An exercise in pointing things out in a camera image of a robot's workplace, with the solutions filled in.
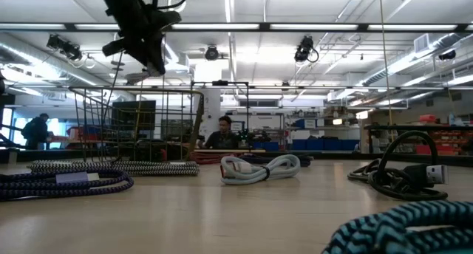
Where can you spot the black shelving rack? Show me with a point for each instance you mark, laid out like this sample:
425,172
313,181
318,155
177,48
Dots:
443,127

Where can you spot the red storage bin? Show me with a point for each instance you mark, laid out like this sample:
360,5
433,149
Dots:
75,134

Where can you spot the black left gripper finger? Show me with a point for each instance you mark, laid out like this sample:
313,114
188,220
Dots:
116,47
151,51

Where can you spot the white pillar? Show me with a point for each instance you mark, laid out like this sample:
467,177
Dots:
212,110

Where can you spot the small blue storage bin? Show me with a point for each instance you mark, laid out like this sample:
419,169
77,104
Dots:
268,146

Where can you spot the silver ventilation duct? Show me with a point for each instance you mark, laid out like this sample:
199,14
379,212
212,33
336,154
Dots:
22,54
406,64

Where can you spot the black background monitor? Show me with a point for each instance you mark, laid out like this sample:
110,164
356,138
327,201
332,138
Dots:
125,115

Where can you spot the black overhead light beam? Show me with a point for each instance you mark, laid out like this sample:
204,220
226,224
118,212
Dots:
264,26

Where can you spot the long blue storage bin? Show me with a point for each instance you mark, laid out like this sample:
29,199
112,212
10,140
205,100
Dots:
325,144

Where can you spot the black overhead camera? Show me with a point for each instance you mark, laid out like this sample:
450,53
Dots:
303,49

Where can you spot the person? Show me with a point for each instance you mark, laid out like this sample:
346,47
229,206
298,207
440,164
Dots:
36,132
223,139

